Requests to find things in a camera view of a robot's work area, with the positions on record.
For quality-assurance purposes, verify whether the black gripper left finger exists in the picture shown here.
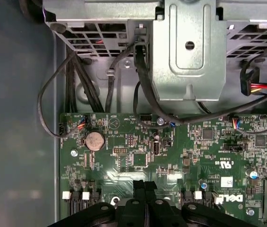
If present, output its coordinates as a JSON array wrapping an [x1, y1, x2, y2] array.
[[47, 179, 146, 227]]

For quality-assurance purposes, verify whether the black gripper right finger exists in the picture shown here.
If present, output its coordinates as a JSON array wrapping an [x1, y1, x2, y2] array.
[[146, 180, 258, 227]]

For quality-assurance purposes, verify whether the internal USB port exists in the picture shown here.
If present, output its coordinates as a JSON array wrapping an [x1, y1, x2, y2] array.
[[150, 139, 163, 157]]

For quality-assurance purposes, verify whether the green motherboard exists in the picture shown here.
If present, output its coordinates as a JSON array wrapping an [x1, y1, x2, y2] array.
[[59, 112, 267, 227]]

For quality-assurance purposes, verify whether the round coin battery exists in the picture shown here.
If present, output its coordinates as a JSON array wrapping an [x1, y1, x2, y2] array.
[[83, 131, 105, 152]]

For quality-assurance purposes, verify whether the grey metal drive cage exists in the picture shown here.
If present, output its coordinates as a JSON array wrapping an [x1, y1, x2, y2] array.
[[42, 0, 267, 114]]

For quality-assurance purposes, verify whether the black sleeved cable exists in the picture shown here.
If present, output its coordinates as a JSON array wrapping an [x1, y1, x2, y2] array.
[[104, 44, 136, 114]]

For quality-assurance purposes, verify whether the black flat cable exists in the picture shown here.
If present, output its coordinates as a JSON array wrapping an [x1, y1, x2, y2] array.
[[65, 53, 77, 114], [73, 55, 105, 114]]

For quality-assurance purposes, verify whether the thick black cable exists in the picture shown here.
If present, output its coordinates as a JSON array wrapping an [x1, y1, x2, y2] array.
[[133, 41, 267, 126]]

